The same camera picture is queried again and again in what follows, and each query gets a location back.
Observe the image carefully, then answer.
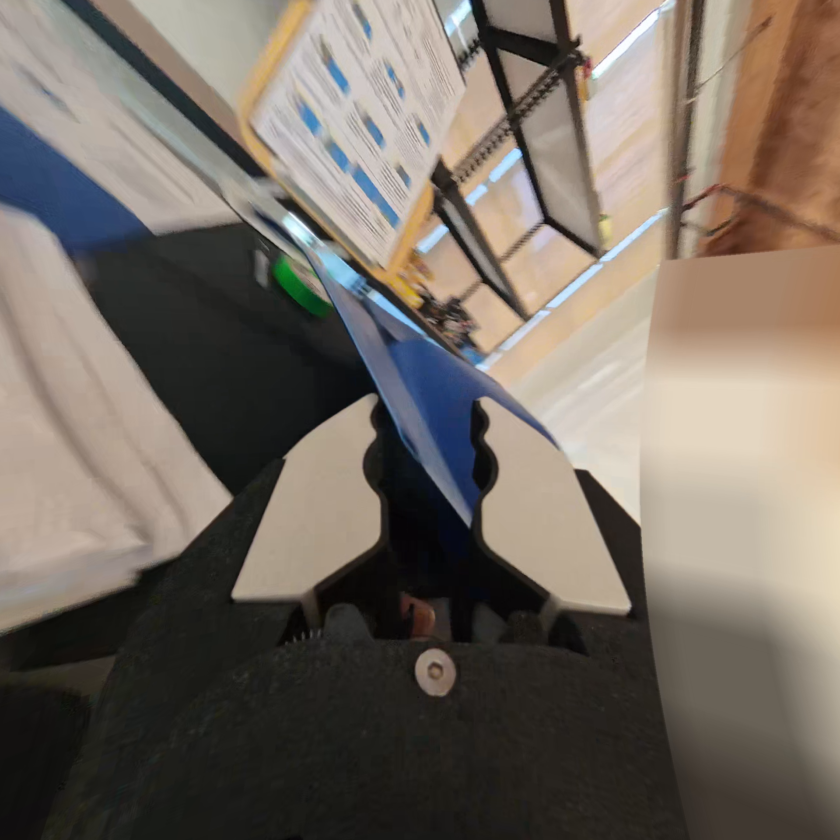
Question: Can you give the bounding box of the yellow framed poster board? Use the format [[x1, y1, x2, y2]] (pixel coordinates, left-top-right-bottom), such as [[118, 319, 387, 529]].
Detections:
[[239, 0, 468, 280]]

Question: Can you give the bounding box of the blue sheet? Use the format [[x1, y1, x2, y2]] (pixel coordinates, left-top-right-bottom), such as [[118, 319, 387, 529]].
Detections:
[[307, 246, 560, 527]]

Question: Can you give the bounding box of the metal pole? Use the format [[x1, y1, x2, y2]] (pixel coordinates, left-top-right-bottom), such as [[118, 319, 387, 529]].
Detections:
[[664, 0, 708, 258]]

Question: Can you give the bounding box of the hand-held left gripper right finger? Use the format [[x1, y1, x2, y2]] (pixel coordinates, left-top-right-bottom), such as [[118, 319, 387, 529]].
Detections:
[[471, 395, 632, 626]]

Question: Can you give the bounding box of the white and blue banner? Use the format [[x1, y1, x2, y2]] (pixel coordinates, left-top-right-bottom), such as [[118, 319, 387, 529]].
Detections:
[[0, 0, 266, 253]]

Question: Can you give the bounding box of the brown wooden panel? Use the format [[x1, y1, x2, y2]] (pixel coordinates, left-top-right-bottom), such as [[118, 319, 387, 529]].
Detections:
[[699, 0, 840, 258]]

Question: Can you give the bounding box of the green tape roll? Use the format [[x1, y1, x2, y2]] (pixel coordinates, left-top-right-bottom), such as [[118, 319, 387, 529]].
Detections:
[[272, 252, 333, 320]]

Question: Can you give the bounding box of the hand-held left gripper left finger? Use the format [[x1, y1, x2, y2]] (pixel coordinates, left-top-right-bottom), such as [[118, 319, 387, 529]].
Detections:
[[231, 394, 388, 619]]

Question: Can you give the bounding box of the white cloth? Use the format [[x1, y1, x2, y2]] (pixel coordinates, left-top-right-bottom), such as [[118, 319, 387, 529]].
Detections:
[[0, 203, 232, 632]]

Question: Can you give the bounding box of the black metal frame rack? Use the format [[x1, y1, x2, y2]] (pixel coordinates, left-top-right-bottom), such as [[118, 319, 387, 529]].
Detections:
[[430, 0, 614, 322]]

